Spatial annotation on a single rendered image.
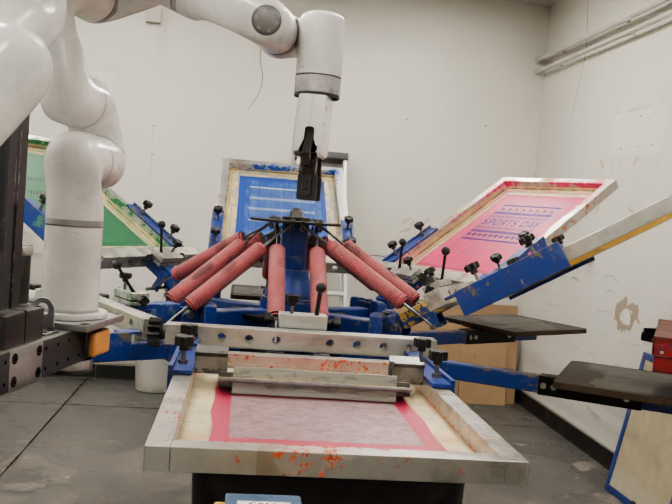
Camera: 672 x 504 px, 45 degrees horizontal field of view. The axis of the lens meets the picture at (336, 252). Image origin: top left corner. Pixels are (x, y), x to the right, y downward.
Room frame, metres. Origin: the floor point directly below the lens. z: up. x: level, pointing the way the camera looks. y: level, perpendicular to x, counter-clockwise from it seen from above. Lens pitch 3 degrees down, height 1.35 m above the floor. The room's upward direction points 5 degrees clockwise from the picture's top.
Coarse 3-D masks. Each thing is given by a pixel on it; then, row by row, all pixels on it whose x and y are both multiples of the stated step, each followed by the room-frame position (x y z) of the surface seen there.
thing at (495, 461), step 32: (256, 352) 1.95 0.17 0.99; (192, 384) 1.70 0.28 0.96; (160, 416) 1.31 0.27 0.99; (448, 416) 1.56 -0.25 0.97; (160, 448) 1.16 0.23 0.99; (192, 448) 1.16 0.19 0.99; (224, 448) 1.17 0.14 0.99; (256, 448) 1.18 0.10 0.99; (288, 448) 1.19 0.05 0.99; (320, 448) 1.21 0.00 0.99; (352, 448) 1.22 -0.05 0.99; (480, 448) 1.35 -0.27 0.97; (512, 448) 1.29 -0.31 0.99; (416, 480) 1.20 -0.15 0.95; (448, 480) 1.21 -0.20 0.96; (480, 480) 1.21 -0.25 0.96; (512, 480) 1.22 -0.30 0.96
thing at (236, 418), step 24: (216, 384) 1.73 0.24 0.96; (216, 408) 1.53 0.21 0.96; (240, 408) 1.54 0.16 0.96; (264, 408) 1.56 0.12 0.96; (288, 408) 1.57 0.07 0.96; (312, 408) 1.59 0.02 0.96; (216, 432) 1.37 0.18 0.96; (240, 432) 1.38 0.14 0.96; (264, 432) 1.39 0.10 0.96; (288, 432) 1.40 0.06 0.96; (312, 432) 1.41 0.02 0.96
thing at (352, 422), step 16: (320, 400) 1.66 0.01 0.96; (336, 400) 1.67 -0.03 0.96; (352, 400) 1.68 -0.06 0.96; (400, 400) 1.72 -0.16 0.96; (320, 416) 1.53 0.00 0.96; (336, 416) 1.54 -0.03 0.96; (352, 416) 1.55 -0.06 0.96; (368, 416) 1.56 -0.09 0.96; (384, 416) 1.57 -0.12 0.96; (400, 416) 1.58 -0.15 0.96; (416, 416) 1.59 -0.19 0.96; (336, 432) 1.43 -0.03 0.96; (352, 432) 1.44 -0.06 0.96; (368, 432) 1.44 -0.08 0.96; (384, 432) 1.45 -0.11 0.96; (400, 432) 1.46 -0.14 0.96; (416, 432) 1.47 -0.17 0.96; (384, 448) 1.35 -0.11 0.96; (400, 448) 1.36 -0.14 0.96; (416, 448) 1.37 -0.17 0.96; (432, 448) 1.38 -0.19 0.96
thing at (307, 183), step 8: (312, 160) 1.28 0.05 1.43; (304, 168) 1.29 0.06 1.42; (312, 168) 1.29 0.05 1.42; (304, 176) 1.30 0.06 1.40; (312, 176) 1.30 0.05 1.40; (304, 184) 1.30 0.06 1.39; (312, 184) 1.30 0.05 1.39; (296, 192) 1.30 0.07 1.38; (304, 192) 1.30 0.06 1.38; (312, 192) 1.30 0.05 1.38; (312, 200) 1.30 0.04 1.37
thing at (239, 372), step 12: (240, 372) 1.66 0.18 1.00; (252, 372) 1.66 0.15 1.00; (264, 372) 1.67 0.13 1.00; (276, 372) 1.67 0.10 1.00; (288, 372) 1.67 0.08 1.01; (300, 372) 1.68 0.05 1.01; (312, 372) 1.68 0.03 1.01; (324, 372) 1.68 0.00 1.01; (336, 372) 1.68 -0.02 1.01; (240, 384) 1.66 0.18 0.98; (252, 384) 1.66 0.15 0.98; (264, 384) 1.66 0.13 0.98; (360, 384) 1.68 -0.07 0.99; (372, 384) 1.69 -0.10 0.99; (384, 384) 1.69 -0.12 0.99; (396, 384) 1.69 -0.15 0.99; (288, 396) 1.66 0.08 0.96; (300, 396) 1.67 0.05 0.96; (312, 396) 1.67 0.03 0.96; (324, 396) 1.67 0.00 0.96; (336, 396) 1.67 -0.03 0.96; (348, 396) 1.68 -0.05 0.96; (360, 396) 1.68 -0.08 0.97; (372, 396) 1.68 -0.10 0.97; (384, 396) 1.68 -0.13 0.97
